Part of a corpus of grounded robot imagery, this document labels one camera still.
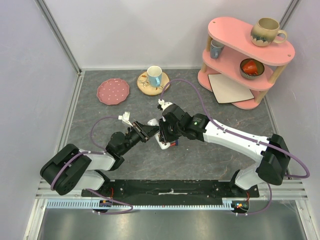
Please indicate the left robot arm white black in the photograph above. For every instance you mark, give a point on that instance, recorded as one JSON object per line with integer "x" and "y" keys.
{"x": 73, "y": 168}

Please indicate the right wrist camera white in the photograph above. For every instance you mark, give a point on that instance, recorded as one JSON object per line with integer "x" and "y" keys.
{"x": 162, "y": 104}

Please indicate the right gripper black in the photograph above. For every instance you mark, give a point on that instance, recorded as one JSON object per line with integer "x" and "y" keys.
{"x": 163, "y": 128}

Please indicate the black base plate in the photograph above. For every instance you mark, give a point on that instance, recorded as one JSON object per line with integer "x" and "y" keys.
{"x": 137, "y": 191}

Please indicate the beige ceramic mug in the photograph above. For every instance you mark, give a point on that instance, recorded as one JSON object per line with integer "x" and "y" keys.
{"x": 266, "y": 31}

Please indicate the white remote control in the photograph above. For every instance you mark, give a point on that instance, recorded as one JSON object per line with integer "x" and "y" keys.
{"x": 164, "y": 144}

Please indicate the patterned dark bowl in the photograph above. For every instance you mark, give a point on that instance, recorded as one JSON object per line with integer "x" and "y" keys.
{"x": 260, "y": 66}

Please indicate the light blue cup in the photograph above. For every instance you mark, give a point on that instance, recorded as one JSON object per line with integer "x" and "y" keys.
{"x": 154, "y": 76}

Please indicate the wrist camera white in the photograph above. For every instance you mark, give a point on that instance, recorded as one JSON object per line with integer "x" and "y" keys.
{"x": 162, "y": 104}
{"x": 125, "y": 118}

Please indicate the beige leaf saucer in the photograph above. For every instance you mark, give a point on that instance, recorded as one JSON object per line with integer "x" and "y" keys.
{"x": 145, "y": 87}

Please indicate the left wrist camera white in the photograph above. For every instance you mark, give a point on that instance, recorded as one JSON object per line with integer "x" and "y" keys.
{"x": 125, "y": 118}

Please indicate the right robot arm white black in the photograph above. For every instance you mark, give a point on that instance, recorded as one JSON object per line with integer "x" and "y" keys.
{"x": 270, "y": 162}

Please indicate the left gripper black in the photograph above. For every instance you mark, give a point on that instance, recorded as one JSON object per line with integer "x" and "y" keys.
{"x": 145, "y": 132}

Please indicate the orange red cup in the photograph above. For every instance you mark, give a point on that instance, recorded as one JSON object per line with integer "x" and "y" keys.
{"x": 250, "y": 68}

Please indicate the pink three-tier shelf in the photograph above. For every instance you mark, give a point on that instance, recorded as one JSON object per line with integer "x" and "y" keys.
{"x": 235, "y": 35}

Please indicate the pink dotted plate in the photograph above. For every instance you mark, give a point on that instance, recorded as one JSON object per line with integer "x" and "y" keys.
{"x": 113, "y": 91}

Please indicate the white square mat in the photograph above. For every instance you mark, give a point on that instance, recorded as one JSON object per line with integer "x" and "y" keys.
{"x": 227, "y": 90}

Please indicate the grey blue mug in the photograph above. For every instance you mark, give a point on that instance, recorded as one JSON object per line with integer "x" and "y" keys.
{"x": 216, "y": 49}

